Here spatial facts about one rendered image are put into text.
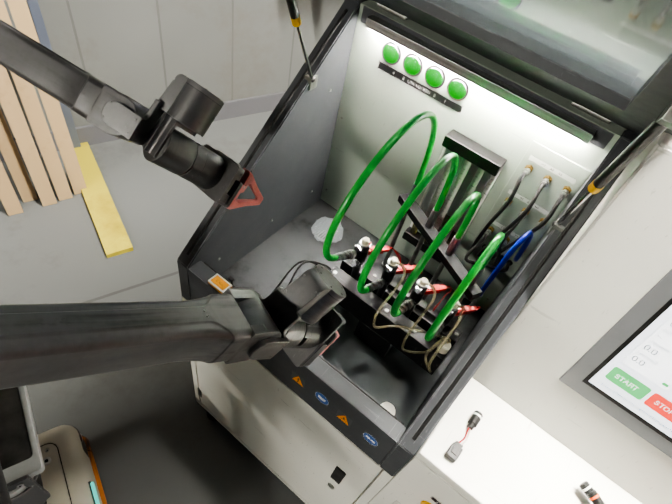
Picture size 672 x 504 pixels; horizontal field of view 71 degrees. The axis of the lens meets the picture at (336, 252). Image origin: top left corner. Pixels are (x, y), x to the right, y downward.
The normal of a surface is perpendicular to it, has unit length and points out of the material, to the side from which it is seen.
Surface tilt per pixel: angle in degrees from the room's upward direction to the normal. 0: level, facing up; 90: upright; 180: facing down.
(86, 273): 0
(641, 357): 76
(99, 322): 38
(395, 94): 90
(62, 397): 0
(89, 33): 90
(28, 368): 92
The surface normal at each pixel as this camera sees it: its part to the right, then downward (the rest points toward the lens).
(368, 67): -0.61, 0.54
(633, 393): -0.55, 0.37
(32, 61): -0.07, -0.02
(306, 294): -0.35, -0.22
